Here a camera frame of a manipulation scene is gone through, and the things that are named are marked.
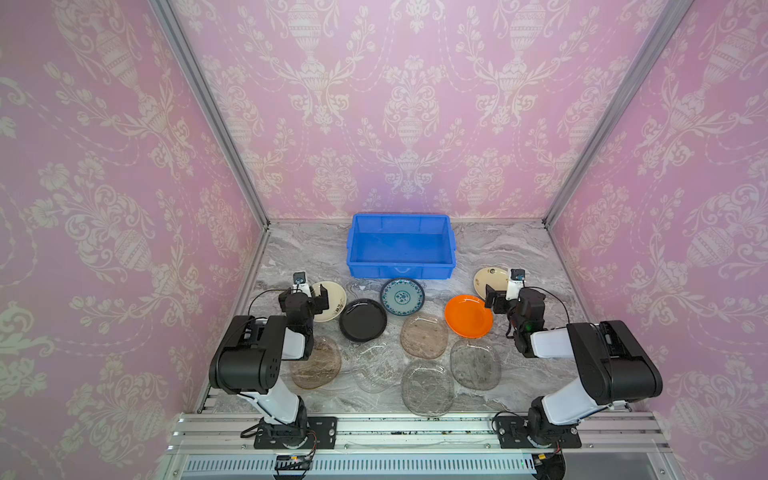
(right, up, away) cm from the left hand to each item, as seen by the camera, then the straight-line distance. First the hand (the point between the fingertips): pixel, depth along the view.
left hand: (307, 288), depth 95 cm
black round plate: (+18, -10, -2) cm, 21 cm away
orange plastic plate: (+51, -9, -2) cm, 51 cm away
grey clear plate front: (+37, -25, -13) cm, 47 cm away
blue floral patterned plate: (+31, -3, +5) cm, 31 cm away
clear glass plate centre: (+23, -22, -10) cm, 33 cm away
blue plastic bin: (+31, +13, +17) cm, 38 cm away
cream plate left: (+9, -4, +3) cm, 10 cm away
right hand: (+63, +1, -1) cm, 63 cm away
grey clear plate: (+51, -21, -9) cm, 56 cm away
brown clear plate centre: (+37, -14, -5) cm, 40 cm away
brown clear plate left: (+7, -22, -10) cm, 25 cm away
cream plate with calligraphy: (+63, +3, +9) cm, 63 cm away
